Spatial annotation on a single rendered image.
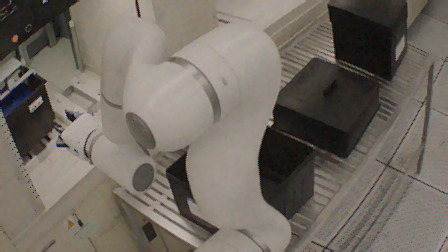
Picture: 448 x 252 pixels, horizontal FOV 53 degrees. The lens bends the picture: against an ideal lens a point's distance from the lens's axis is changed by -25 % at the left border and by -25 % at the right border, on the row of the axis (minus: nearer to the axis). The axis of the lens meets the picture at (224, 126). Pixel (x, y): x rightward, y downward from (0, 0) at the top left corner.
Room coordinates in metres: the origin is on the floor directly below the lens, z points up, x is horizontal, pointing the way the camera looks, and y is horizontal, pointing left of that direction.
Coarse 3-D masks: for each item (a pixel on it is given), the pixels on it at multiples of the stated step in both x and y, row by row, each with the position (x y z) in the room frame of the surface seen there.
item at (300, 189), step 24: (264, 144) 1.16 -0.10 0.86; (288, 144) 1.09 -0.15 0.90; (168, 168) 1.06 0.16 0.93; (264, 168) 1.13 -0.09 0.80; (288, 168) 1.10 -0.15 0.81; (312, 168) 1.02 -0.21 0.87; (264, 192) 1.07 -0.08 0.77; (288, 192) 0.95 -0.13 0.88; (312, 192) 1.02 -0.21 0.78; (192, 216) 1.00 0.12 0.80; (288, 216) 0.94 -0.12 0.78
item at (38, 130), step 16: (16, 64) 1.34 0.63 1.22; (0, 80) 1.27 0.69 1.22; (32, 80) 1.41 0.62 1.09; (0, 96) 1.29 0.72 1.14; (32, 96) 1.28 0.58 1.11; (48, 96) 1.32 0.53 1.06; (16, 112) 1.23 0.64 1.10; (32, 112) 1.27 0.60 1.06; (48, 112) 1.31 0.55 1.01; (16, 128) 1.21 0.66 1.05; (32, 128) 1.25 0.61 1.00; (48, 128) 1.30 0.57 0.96; (16, 144) 1.19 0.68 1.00; (32, 144) 1.23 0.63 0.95
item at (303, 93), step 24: (312, 72) 1.44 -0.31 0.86; (336, 72) 1.43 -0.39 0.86; (288, 96) 1.34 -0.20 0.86; (312, 96) 1.32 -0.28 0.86; (336, 96) 1.30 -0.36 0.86; (360, 96) 1.28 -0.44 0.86; (288, 120) 1.29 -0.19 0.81; (312, 120) 1.23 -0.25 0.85; (336, 120) 1.20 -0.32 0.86; (360, 120) 1.20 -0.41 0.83; (312, 144) 1.22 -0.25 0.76; (336, 144) 1.16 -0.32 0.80
